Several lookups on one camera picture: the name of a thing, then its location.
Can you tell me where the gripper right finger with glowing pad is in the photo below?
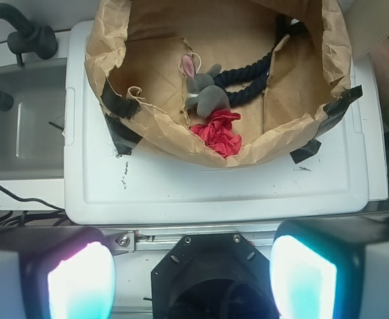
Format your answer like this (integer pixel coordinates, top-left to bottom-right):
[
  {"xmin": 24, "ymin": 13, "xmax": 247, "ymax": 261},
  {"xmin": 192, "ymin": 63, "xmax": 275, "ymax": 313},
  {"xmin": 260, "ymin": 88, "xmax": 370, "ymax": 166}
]
[{"xmin": 270, "ymin": 217, "xmax": 389, "ymax": 318}]

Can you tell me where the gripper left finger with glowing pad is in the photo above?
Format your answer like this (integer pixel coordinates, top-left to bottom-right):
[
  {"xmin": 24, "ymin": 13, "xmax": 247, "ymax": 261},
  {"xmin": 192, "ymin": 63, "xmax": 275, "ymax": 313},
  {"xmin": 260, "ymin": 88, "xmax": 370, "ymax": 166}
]
[{"xmin": 0, "ymin": 227, "xmax": 116, "ymax": 318}]

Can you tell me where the aluminium rail with bracket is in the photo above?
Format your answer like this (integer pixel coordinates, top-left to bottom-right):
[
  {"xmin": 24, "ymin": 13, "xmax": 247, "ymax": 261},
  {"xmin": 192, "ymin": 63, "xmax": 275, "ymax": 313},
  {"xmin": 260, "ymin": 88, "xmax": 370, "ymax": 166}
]
[{"xmin": 100, "ymin": 221, "xmax": 280, "ymax": 255}]

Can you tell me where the grey plush bunny toy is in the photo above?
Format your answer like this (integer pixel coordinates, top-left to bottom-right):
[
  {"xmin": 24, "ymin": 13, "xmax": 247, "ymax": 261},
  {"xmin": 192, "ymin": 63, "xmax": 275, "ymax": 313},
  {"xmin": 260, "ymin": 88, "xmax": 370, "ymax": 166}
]
[{"xmin": 185, "ymin": 64, "xmax": 231, "ymax": 118}]

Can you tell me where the black octagonal mount plate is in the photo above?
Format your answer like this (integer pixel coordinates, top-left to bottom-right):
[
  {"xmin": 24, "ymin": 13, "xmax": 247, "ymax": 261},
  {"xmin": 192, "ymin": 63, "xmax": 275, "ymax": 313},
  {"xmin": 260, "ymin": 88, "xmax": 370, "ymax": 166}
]
[{"xmin": 151, "ymin": 233, "xmax": 280, "ymax": 318}]

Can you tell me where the white rubber band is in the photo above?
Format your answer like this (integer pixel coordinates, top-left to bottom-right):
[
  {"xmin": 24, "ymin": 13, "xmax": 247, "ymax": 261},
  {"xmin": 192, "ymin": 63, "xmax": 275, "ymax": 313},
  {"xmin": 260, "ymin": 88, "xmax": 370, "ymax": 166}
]
[{"xmin": 178, "ymin": 52, "xmax": 201, "ymax": 78}]

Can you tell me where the black cable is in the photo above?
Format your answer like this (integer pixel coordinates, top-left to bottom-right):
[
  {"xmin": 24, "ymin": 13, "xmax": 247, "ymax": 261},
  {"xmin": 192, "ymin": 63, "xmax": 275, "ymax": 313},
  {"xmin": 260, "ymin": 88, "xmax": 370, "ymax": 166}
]
[{"xmin": 0, "ymin": 171, "xmax": 65, "ymax": 213}]

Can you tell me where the grey sink basin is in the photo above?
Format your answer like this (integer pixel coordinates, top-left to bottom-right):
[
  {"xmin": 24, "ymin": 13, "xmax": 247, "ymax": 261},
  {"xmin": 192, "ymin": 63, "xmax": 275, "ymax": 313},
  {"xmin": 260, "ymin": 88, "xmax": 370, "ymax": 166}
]
[{"xmin": 0, "ymin": 58, "xmax": 66, "ymax": 181}]

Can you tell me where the brown paper bag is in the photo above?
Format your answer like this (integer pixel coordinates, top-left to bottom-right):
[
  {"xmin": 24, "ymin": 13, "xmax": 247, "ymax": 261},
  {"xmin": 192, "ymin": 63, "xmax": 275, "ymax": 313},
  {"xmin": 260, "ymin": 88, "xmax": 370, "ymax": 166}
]
[{"xmin": 85, "ymin": 1, "xmax": 362, "ymax": 168}]

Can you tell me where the black faucet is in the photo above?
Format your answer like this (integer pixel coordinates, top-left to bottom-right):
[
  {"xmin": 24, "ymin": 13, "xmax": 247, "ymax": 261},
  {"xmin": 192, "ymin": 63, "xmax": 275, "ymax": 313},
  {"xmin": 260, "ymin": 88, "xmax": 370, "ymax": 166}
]
[{"xmin": 0, "ymin": 3, "xmax": 58, "ymax": 112}]

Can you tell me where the navy blue rope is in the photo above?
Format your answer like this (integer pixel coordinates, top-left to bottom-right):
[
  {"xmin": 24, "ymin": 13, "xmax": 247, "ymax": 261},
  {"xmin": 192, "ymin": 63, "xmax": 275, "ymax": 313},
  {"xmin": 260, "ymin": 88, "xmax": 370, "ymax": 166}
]
[{"xmin": 213, "ymin": 15, "xmax": 310, "ymax": 108}]

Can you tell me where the white plastic bin lid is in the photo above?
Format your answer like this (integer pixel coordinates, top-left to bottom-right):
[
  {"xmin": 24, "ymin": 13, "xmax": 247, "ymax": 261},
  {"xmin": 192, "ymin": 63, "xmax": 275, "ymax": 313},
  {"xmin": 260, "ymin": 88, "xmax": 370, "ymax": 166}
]
[{"xmin": 64, "ymin": 21, "xmax": 388, "ymax": 225}]

